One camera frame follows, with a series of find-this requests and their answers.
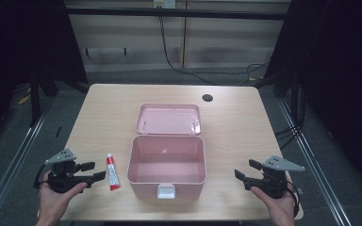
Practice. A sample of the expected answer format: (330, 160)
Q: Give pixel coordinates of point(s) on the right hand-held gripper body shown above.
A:
(275, 183)

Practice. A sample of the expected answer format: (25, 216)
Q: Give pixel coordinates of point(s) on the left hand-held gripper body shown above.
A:
(63, 181)

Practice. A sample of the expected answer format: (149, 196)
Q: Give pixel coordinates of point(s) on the person's left hand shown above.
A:
(52, 204)

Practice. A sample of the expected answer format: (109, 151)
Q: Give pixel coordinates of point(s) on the person's right hand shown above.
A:
(281, 210)

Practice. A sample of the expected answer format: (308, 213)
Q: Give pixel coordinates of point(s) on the white tube with red cap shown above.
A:
(113, 175)

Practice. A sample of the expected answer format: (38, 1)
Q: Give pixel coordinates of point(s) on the small black floor strip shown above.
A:
(58, 132)

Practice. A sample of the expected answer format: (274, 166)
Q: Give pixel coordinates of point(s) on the pink plastic box with lid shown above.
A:
(166, 163)

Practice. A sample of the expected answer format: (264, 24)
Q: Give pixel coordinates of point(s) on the black round table grommet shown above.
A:
(207, 97)

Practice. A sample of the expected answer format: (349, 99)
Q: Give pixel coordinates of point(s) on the black metal stand leg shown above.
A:
(35, 100)

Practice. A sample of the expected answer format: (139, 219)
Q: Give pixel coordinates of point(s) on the yellow floor tape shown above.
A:
(24, 99)

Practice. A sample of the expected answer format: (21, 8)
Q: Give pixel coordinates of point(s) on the dark curtain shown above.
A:
(342, 78)
(19, 44)

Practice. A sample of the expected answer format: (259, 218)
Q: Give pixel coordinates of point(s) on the black horizontal metal bar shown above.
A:
(169, 13)

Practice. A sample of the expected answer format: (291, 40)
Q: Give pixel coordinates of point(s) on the metal floor rail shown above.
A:
(311, 160)
(18, 158)

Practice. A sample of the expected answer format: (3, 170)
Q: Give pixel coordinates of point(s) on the white wall socket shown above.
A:
(164, 3)

